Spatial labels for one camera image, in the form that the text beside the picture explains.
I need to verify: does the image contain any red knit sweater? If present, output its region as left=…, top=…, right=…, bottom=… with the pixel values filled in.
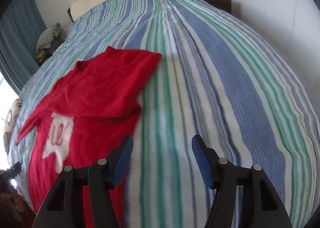
left=17, top=47, right=162, bottom=227

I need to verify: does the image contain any pile of clothes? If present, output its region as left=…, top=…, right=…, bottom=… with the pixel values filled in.
left=35, top=22, right=62, bottom=66

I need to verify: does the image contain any patterned cushion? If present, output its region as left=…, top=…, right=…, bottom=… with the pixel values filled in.
left=3, top=98, right=22, bottom=154

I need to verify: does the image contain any striped blue green bedspread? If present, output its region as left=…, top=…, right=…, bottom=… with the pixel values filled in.
left=8, top=0, right=319, bottom=227

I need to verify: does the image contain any teal curtain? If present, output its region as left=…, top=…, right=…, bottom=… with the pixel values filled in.
left=1, top=0, right=47, bottom=94

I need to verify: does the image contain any white wardrobe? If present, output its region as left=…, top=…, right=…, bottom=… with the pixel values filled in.
left=233, top=0, right=319, bottom=93

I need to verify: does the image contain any dark wooden nightstand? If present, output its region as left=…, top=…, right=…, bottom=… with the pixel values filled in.
left=204, top=0, right=232, bottom=14

